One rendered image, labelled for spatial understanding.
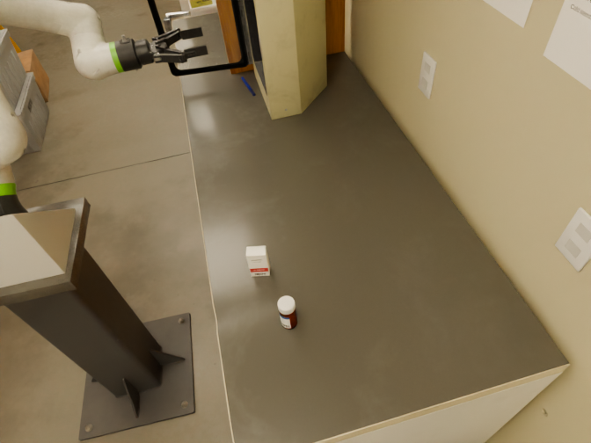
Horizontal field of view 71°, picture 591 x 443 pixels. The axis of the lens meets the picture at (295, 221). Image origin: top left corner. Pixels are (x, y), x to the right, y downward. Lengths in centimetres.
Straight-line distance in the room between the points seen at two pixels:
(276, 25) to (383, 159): 51
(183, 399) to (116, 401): 29
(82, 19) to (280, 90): 64
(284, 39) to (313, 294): 79
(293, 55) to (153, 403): 151
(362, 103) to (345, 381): 101
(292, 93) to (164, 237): 134
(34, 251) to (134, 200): 165
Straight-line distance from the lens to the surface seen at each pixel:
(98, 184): 304
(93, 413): 212
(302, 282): 103
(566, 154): 92
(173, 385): 202
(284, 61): 142
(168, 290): 228
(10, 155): 116
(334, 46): 188
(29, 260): 123
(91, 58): 149
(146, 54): 148
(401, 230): 114
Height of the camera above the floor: 181
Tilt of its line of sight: 49 degrees down
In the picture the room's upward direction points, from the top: 7 degrees counter-clockwise
